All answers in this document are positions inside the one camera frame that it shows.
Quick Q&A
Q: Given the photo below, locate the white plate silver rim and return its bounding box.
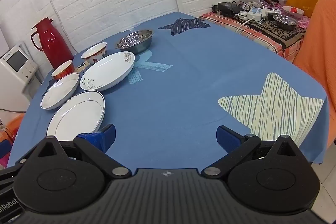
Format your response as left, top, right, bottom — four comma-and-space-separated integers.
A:
46, 91, 105, 141

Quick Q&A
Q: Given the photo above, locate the white plate blue rim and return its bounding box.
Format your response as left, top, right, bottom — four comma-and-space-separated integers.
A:
41, 73, 79, 110

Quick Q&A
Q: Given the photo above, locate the large white floral plate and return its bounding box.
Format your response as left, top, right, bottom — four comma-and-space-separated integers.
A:
80, 51, 135, 92

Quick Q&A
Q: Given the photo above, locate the red bowl white inside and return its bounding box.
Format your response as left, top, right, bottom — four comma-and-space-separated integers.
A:
51, 60, 75, 80

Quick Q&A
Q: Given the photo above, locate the white bowl red pattern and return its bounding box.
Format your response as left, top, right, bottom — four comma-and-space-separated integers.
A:
81, 42, 107, 64

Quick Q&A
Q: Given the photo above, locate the stainless steel bowl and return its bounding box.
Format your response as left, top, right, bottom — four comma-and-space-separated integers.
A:
115, 30, 153, 55

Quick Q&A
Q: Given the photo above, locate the blue patterned tablecloth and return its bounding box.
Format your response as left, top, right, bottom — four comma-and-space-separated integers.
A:
7, 11, 330, 174

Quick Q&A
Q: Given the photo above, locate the orange plastic basin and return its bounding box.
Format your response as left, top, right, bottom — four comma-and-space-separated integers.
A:
0, 113, 25, 144

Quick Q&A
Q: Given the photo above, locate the white countertop appliance with screen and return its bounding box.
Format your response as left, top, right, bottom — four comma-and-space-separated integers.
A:
1, 46, 41, 113

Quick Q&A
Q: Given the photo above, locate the plaid cloth side table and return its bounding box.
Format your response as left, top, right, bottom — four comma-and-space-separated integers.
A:
199, 12, 305, 63

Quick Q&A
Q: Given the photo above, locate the red thermos jug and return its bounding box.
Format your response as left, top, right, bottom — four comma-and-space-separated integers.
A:
31, 18, 74, 69

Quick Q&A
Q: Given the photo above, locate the black patterned mat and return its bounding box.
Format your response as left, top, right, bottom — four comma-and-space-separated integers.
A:
247, 20, 306, 50

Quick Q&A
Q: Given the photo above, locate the orange fabric chair cover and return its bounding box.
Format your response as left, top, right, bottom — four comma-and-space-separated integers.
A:
293, 0, 336, 147

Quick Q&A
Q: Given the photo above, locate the white power strip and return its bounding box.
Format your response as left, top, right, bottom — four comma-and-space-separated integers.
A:
247, 7, 266, 22

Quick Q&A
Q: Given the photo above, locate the small steel bowl on side table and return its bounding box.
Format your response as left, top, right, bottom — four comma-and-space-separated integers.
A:
273, 14, 297, 31

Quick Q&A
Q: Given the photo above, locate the black device on side table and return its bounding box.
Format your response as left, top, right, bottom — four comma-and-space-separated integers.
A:
212, 2, 238, 18

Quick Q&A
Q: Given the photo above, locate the white bowl with red item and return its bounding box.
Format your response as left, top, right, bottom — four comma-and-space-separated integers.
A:
282, 6, 304, 19

